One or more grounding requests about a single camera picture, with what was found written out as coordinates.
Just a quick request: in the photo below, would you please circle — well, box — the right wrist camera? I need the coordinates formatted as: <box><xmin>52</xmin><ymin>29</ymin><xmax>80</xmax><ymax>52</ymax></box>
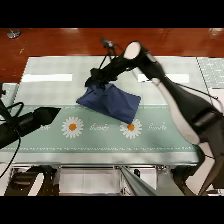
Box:
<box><xmin>99</xmin><ymin>37</ymin><xmax>117</xmax><ymax>68</ymax></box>

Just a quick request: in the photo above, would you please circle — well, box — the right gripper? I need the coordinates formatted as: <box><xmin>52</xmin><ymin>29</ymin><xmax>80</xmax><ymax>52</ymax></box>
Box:
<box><xmin>84</xmin><ymin>67</ymin><xmax>118</xmax><ymax>90</ymax></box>

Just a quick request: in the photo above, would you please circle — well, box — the blue garment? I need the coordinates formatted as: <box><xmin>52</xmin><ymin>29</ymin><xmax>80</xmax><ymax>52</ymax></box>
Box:
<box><xmin>76</xmin><ymin>83</ymin><xmax>142</xmax><ymax>125</ymax></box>

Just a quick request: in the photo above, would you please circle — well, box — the black cable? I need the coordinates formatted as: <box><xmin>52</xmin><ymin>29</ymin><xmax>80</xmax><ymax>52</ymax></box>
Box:
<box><xmin>0</xmin><ymin>101</ymin><xmax>25</xmax><ymax>179</ymax></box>

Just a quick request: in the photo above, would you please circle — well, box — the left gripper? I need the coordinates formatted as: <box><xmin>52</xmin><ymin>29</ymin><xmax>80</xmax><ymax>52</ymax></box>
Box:
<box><xmin>32</xmin><ymin>106</ymin><xmax>62</xmax><ymax>129</ymax></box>

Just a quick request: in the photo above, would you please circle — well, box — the silver frame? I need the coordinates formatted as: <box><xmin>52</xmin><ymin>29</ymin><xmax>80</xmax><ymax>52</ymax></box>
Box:
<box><xmin>0</xmin><ymin>162</ymin><xmax>224</xmax><ymax>197</ymax></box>

